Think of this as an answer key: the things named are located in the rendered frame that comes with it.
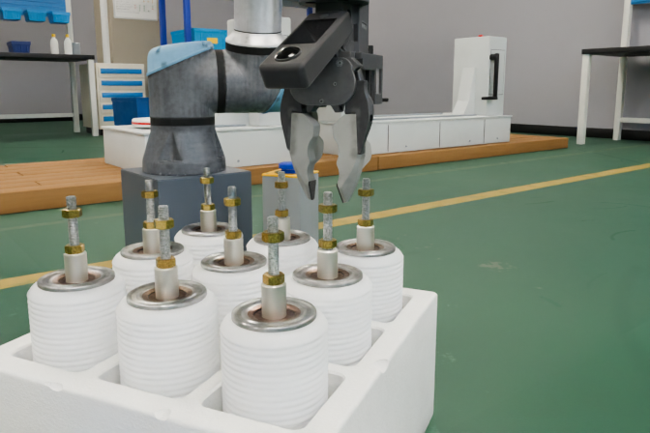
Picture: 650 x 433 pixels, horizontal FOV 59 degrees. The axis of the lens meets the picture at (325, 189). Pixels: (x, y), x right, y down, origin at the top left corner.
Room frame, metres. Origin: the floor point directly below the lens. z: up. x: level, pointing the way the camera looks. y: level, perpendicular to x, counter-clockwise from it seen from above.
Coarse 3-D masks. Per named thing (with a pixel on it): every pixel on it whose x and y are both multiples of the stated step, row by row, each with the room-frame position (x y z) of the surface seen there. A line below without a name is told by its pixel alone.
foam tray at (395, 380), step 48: (384, 336) 0.60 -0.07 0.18; (432, 336) 0.72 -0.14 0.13; (0, 384) 0.52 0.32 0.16; (48, 384) 0.50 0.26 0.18; (96, 384) 0.50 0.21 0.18; (336, 384) 0.52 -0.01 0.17; (384, 384) 0.53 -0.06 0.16; (432, 384) 0.73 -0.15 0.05; (0, 432) 0.53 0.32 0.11; (48, 432) 0.50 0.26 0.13; (96, 432) 0.47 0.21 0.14; (144, 432) 0.45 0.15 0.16; (192, 432) 0.43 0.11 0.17; (240, 432) 0.42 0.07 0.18; (288, 432) 0.42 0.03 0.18; (336, 432) 0.42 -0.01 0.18; (384, 432) 0.53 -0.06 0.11
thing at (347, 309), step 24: (288, 288) 0.57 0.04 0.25; (312, 288) 0.56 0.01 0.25; (336, 288) 0.56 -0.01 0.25; (360, 288) 0.57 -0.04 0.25; (336, 312) 0.55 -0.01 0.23; (360, 312) 0.56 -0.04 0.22; (336, 336) 0.55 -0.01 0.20; (360, 336) 0.56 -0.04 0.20; (336, 360) 0.55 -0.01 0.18; (360, 360) 0.56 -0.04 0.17
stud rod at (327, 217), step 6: (324, 192) 0.59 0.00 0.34; (330, 192) 0.59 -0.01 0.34; (324, 198) 0.59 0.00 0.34; (330, 198) 0.59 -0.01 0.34; (324, 204) 0.59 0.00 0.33; (330, 204) 0.59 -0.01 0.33; (324, 216) 0.59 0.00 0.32; (330, 216) 0.59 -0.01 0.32; (324, 222) 0.59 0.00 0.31; (330, 222) 0.59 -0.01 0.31; (324, 228) 0.59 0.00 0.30; (330, 228) 0.59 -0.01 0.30; (324, 234) 0.59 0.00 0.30; (330, 234) 0.59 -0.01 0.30; (324, 240) 0.59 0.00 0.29; (330, 240) 0.59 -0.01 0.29
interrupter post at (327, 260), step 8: (320, 248) 0.60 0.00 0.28; (336, 248) 0.60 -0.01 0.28; (320, 256) 0.59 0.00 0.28; (328, 256) 0.58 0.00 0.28; (336, 256) 0.59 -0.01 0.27; (320, 264) 0.59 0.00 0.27; (328, 264) 0.58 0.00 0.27; (336, 264) 0.59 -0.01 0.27; (320, 272) 0.59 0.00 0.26; (328, 272) 0.58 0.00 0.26; (336, 272) 0.59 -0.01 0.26
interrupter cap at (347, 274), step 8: (312, 264) 0.62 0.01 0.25; (344, 264) 0.62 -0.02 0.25; (296, 272) 0.60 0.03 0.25; (304, 272) 0.60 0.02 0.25; (312, 272) 0.60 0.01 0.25; (344, 272) 0.60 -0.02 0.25; (352, 272) 0.60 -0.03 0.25; (360, 272) 0.60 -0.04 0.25; (296, 280) 0.58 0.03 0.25; (304, 280) 0.57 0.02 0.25; (312, 280) 0.57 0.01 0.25; (320, 280) 0.57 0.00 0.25; (328, 280) 0.57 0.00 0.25; (336, 280) 0.57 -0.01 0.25; (344, 280) 0.57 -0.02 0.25; (352, 280) 0.57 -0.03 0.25; (360, 280) 0.58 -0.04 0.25
